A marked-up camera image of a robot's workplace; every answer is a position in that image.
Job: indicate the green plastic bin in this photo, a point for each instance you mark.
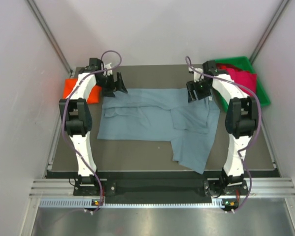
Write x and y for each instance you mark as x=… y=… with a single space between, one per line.
x=243 y=64

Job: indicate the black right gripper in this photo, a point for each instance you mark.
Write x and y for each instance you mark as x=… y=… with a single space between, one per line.
x=190 y=87

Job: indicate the blue grey t shirt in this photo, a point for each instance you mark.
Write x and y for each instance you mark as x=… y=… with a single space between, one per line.
x=163 y=115

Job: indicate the orange folded t shirt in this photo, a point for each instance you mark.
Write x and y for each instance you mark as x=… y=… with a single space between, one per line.
x=94 y=97

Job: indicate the pink t shirt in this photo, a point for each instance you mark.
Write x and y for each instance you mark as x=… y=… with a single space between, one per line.
x=245 y=78

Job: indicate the dark red t shirt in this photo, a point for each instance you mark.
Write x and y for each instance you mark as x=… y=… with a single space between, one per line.
x=226 y=67

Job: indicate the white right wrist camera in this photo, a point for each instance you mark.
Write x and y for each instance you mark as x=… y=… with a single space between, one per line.
x=197 y=75

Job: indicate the grey slotted cable duct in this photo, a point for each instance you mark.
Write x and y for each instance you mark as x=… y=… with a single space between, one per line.
x=91 y=203

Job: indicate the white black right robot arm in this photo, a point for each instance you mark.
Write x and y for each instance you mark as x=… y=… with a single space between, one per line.
x=241 y=122

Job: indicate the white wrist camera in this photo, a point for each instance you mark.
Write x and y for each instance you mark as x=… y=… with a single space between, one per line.
x=197 y=75
x=108 y=70

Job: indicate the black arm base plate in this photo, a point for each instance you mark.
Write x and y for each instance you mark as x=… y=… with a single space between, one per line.
x=151 y=187

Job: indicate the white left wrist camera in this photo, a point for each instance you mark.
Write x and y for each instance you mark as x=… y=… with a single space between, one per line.
x=108 y=70

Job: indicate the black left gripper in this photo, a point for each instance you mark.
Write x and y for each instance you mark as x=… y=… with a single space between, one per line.
x=118 y=85

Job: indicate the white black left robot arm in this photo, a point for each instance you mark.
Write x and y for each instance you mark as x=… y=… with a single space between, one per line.
x=77 y=121

